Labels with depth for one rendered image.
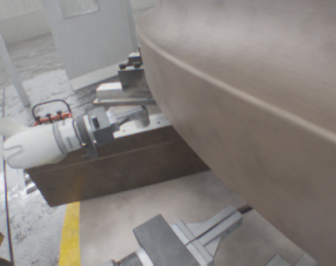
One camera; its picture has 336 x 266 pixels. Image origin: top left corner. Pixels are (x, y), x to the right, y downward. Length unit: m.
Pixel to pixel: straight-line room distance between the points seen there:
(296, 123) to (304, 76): 0.10
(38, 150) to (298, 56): 0.62
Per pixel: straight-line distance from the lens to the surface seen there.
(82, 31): 4.04
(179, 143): 1.23
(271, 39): 0.51
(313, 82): 0.43
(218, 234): 0.36
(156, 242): 0.35
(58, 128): 0.66
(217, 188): 1.33
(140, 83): 2.11
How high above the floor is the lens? 1.31
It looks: 34 degrees down
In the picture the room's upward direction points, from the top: 9 degrees counter-clockwise
